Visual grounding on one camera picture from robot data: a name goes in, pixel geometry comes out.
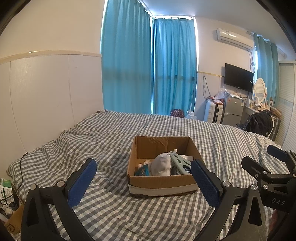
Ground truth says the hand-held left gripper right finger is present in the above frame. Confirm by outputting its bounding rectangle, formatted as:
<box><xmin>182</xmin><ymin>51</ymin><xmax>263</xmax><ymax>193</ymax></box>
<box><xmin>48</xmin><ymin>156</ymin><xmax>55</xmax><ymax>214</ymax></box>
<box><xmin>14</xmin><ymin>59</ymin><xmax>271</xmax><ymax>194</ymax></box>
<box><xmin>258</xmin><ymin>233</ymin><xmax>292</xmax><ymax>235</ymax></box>
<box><xmin>190</xmin><ymin>159</ymin><xmax>271</xmax><ymax>241</ymax></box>

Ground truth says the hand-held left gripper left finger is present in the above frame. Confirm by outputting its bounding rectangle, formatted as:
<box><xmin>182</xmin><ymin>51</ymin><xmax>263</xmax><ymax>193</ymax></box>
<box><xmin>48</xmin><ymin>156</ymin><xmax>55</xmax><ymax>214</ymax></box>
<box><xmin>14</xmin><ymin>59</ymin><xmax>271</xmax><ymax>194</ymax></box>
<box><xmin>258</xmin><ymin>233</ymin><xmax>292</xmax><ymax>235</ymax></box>
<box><xmin>20</xmin><ymin>158</ymin><xmax>97</xmax><ymax>241</ymax></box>

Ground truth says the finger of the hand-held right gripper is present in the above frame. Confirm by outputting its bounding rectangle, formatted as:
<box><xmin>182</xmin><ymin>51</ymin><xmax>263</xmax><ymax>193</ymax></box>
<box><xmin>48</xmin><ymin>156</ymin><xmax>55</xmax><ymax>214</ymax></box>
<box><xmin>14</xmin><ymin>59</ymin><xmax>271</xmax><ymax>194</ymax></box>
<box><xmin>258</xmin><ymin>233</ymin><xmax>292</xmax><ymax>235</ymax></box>
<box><xmin>241</xmin><ymin>156</ymin><xmax>290</xmax><ymax>184</ymax></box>
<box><xmin>266</xmin><ymin>145</ymin><xmax>296</xmax><ymax>173</ymax></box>

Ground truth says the pale green plastic hanger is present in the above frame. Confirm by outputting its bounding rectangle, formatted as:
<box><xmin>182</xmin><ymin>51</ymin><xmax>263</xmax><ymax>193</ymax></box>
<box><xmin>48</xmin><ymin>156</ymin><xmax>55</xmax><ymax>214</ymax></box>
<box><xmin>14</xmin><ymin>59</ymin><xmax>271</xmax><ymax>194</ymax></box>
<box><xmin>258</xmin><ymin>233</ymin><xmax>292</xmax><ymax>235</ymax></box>
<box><xmin>168</xmin><ymin>150</ymin><xmax>193</xmax><ymax>175</ymax></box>

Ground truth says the brown cardboard box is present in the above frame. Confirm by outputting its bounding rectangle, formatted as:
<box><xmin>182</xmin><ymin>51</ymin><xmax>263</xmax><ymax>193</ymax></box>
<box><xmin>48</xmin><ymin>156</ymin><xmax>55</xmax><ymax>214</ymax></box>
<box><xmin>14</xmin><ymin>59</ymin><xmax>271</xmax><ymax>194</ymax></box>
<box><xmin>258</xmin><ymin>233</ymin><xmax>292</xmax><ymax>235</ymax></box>
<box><xmin>4</xmin><ymin>204</ymin><xmax>25</xmax><ymax>237</ymax></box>
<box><xmin>126</xmin><ymin>135</ymin><xmax>200</xmax><ymax>198</ymax></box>

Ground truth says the white cloth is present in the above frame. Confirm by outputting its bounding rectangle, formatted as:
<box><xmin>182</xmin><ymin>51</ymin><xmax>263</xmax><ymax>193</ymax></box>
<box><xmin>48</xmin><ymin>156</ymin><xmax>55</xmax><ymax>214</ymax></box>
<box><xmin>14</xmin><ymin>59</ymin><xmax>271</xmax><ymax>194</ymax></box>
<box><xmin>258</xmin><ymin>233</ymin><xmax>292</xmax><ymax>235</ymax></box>
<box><xmin>150</xmin><ymin>152</ymin><xmax>172</xmax><ymax>177</ymax></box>

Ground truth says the blue foil packet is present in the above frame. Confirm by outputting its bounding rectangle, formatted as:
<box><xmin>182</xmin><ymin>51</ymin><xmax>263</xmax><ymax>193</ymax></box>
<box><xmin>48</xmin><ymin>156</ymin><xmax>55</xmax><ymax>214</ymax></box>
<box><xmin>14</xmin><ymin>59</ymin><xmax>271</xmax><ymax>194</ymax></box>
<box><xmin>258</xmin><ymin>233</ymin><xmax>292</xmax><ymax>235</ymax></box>
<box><xmin>134</xmin><ymin>165</ymin><xmax>150</xmax><ymax>177</ymax></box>

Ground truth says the black backpack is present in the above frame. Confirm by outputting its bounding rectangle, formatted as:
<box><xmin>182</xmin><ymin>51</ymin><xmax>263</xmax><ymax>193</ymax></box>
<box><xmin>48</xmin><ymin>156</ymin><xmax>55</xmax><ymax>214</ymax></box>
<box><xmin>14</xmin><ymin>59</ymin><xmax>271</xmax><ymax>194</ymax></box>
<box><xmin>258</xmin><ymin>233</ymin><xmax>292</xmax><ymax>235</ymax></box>
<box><xmin>244</xmin><ymin>110</ymin><xmax>274</xmax><ymax>138</ymax></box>

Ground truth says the white slatted wardrobe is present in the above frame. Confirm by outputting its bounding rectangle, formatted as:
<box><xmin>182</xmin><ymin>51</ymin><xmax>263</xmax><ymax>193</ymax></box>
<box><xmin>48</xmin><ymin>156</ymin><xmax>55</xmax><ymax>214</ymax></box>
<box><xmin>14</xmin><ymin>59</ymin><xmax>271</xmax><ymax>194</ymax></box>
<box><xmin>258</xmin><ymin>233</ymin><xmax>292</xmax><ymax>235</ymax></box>
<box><xmin>273</xmin><ymin>61</ymin><xmax>296</xmax><ymax>152</ymax></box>

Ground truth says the white dressing desk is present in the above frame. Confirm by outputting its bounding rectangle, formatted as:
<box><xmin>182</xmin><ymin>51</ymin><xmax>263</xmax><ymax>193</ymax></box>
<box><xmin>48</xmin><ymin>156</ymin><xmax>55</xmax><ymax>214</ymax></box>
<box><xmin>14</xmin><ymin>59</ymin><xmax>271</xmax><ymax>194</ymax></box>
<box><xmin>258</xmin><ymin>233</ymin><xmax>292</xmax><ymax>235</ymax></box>
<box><xmin>244</xmin><ymin>105</ymin><xmax>262</xmax><ymax>121</ymax></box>

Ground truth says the grey mini fridge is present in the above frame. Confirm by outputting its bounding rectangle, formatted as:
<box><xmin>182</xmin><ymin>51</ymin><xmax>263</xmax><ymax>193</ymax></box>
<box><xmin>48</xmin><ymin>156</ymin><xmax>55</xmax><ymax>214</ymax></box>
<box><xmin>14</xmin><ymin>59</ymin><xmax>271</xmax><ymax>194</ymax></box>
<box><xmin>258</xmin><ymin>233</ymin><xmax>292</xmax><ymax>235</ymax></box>
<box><xmin>221</xmin><ymin>95</ymin><xmax>245</xmax><ymax>126</ymax></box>

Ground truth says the white oval mirror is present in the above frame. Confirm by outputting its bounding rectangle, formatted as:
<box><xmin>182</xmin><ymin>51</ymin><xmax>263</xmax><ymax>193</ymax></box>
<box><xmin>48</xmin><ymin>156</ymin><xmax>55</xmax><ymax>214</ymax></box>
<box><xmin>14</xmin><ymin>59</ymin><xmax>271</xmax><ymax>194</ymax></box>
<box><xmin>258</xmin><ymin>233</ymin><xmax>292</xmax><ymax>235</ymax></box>
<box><xmin>252</xmin><ymin>77</ymin><xmax>267</xmax><ymax>104</ymax></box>

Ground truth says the white suitcase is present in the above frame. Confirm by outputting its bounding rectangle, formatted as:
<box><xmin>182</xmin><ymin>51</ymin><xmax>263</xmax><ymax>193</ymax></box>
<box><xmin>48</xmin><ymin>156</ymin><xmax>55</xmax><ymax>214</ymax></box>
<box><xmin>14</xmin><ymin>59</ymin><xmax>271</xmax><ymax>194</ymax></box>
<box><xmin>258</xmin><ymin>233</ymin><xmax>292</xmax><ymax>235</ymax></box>
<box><xmin>204</xmin><ymin>100</ymin><xmax>225</xmax><ymax>123</ymax></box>

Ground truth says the flat brown cardboard box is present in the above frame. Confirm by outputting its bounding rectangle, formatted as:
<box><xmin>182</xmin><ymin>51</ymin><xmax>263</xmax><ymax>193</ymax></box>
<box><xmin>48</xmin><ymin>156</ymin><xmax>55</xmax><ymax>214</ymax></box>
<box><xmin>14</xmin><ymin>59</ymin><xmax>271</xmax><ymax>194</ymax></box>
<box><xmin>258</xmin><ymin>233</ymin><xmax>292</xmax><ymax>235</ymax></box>
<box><xmin>4</xmin><ymin>204</ymin><xmax>25</xmax><ymax>237</ymax></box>

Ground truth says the green and white carton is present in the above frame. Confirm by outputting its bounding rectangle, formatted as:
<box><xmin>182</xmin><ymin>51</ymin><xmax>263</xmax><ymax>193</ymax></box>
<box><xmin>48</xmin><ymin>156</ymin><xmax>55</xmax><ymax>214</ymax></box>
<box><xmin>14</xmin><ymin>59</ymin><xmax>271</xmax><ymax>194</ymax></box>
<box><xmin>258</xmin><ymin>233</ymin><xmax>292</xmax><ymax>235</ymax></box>
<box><xmin>0</xmin><ymin>178</ymin><xmax>13</xmax><ymax>205</ymax></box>

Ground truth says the clear plastic bag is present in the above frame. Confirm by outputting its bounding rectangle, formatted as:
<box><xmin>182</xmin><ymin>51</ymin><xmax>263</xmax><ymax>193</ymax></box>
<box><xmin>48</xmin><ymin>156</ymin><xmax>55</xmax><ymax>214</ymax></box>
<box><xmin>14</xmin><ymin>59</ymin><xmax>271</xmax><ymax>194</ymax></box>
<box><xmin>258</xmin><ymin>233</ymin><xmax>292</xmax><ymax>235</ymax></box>
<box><xmin>215</xmin><ymin>89</ymin><xmax>228</xmax><ymax>100</ymax></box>

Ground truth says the narrow blue curtain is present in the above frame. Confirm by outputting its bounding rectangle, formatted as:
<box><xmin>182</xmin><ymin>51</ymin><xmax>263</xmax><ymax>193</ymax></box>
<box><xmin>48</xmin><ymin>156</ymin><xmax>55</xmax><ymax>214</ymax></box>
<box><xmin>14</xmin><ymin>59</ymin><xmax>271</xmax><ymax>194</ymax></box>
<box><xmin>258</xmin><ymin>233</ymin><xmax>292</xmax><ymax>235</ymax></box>
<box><xmin>253</xmin><ymin>33</ymin><xmax>279</xmax><ymax>103</ymax></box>

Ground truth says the white air conditioner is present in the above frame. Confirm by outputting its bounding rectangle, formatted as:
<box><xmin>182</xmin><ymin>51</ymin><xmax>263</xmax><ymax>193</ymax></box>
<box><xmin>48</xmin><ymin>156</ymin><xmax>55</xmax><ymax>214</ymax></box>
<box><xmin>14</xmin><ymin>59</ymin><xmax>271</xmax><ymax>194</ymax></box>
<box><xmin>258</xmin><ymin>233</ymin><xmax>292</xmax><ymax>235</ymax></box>
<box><xmin>216</xmin><ymin>28</ymin><xmax>255</xmax><ymax>52</ymax></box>

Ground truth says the wide blue curtain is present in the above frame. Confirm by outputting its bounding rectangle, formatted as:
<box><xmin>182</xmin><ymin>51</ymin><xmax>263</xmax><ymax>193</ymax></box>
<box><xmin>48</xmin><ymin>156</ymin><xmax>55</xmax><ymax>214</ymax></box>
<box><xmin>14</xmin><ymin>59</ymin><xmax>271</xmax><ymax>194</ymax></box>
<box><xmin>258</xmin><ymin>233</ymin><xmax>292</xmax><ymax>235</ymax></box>
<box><xmin>100</xmin><ymin>0</ymin><xmax>154</xmax><ymax>114</ymax></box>

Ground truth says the black cable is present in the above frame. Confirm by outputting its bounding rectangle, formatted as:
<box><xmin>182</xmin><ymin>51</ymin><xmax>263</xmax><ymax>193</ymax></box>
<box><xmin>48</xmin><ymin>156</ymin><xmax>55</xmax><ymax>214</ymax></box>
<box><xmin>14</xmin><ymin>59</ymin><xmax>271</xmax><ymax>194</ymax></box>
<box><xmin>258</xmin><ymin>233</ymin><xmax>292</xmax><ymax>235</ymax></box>
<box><xmin>14</xmin><ymin>151</ymin><xmax>28</xmax><ymax>202</ymax></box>

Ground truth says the black wall television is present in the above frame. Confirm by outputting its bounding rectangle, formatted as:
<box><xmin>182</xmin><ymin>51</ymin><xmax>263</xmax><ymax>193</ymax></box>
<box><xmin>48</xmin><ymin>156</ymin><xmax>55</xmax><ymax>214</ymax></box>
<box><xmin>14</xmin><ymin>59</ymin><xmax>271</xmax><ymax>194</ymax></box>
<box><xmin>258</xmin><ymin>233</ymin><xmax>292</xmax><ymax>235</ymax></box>
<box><xmin>223</xmin><ymin>63</ymin><xmax>254</xmax><ymax>93</ymax></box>

